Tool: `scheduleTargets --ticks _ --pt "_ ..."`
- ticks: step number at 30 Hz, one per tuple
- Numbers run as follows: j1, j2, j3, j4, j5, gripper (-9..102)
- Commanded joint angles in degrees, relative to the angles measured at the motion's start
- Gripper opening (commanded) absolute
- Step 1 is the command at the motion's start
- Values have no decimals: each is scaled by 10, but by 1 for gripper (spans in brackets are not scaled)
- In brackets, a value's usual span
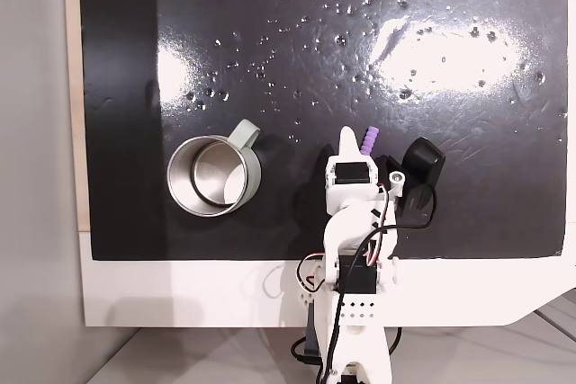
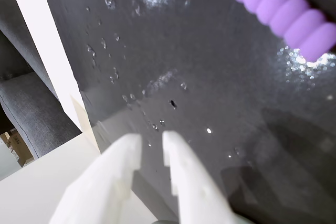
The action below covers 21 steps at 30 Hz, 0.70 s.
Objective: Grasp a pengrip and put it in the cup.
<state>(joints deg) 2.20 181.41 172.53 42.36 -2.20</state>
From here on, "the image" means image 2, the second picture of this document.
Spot black table mat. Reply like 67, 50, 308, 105
36, 0, 336, 224

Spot brown cardboard box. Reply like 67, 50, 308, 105
0, 129, 35, 168

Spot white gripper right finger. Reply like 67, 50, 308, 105
162, 130, 244, 224

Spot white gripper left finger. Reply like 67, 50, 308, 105
49, 133, 143, 224

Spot grey fabric chair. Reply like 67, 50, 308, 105
0, 0, 82, 159

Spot purple ribbed pen grip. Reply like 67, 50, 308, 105
230, 0, 336, 63

